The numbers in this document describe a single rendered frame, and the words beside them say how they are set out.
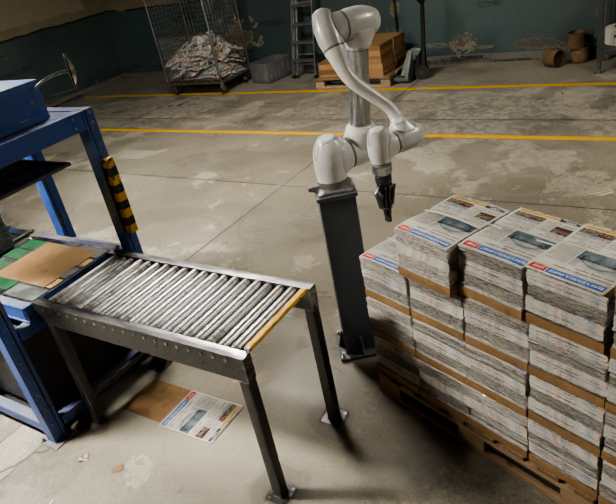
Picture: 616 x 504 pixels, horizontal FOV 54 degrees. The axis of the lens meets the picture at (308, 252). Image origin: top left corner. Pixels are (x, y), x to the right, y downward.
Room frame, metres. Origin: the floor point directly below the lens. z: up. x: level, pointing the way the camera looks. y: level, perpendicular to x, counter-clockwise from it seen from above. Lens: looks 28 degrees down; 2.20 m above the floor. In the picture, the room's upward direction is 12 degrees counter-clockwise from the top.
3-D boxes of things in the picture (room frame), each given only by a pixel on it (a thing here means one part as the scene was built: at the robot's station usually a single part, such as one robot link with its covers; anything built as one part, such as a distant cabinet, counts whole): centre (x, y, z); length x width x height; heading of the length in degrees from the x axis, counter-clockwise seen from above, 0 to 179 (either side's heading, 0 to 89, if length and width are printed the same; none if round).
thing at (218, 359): (2.26, 0.85, 0.74); 1.34 x 0.05 x 0.12; 53
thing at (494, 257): (1.91, -0.78, 0.95); 0.38 x 0.29 x 0.23; 121
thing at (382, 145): (2.49, -0.41, 1.30); 0.13 x 0.11 x 0.16; 116
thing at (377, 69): (8.91, -1.33, 0.28); 1.20 x 0.83 x 0.57; 53
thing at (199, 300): (2.35, 0.55, 0.77); 0.47 x 0.05 x 0.05; 143
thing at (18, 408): (3.08, 1.51, 0.38); 0.94 x 0.69 x 0.63; 143
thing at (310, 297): (2.67, 0.55, 0.74); 1.34 x 0.05 x 0.12; 53
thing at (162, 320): (2.39, 0.60, 0.77); 0.47 x 0.05 x 0.05; 143
